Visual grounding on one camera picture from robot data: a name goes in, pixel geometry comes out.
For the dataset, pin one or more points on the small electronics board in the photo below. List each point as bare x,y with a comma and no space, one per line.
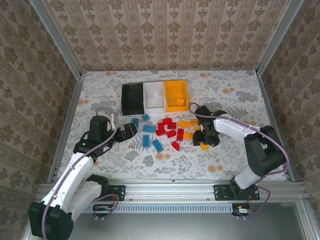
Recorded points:
102,208
241,211

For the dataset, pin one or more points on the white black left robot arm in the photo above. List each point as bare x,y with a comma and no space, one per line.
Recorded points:
75,170

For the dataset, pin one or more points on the aluminium table side rail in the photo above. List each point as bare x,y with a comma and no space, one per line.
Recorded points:
271,112
65,130

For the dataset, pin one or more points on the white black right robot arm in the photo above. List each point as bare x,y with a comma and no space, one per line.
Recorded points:
235,127

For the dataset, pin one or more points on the black plastic bin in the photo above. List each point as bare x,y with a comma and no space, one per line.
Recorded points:
132,97

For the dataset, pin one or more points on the white plastic bin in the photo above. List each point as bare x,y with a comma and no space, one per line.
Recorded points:
153,97

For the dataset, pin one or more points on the small blue lego brick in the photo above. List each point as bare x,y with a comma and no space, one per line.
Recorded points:
135,121
145,117

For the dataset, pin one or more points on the yellow plastic bin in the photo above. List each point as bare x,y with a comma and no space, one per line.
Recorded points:
172,95

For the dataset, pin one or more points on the grey metal base panel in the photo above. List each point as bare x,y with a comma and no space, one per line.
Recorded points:
175,227

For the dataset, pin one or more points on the aluminium frame post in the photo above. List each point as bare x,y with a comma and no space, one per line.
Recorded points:
57,40
277,37

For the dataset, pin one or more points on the long aluminium mounting rail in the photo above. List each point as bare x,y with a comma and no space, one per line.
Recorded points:
170,191

